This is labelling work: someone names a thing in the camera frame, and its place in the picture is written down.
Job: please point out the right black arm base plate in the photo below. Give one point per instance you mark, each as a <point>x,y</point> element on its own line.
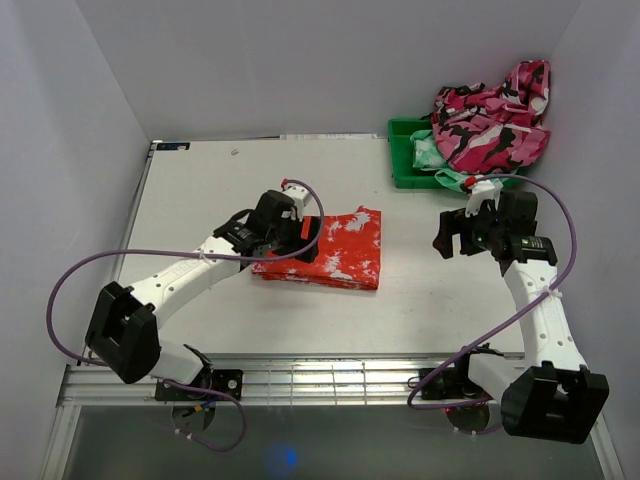
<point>446,385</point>

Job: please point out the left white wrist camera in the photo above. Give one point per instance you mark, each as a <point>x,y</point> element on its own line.
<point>300,196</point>

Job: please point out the pink camouflage garment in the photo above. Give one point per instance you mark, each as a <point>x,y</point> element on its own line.
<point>518,103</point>

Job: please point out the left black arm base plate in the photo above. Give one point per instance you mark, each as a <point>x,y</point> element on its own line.
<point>228,381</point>

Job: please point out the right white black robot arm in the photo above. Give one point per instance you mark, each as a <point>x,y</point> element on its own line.
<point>556,397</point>

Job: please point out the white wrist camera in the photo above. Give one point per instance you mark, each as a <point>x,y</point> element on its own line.
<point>480,189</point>
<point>300,196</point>

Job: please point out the orange white tie-dye trousers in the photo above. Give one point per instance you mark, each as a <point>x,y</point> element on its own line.
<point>349,255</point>

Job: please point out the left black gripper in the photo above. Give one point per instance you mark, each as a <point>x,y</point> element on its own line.
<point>299,243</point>

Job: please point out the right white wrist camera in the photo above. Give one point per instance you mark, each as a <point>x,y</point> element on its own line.
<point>480,189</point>

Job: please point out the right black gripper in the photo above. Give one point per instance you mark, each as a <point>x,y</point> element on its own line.
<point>450,223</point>

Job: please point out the green plastic bin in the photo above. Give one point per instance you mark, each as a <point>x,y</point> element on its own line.
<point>405,175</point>

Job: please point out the mint green white garment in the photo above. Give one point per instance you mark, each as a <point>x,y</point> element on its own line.
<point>430,155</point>

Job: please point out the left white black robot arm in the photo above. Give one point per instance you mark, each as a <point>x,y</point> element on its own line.
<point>124,330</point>

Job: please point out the blue label sticker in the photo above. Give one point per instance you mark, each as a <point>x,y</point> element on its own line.
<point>173,146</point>

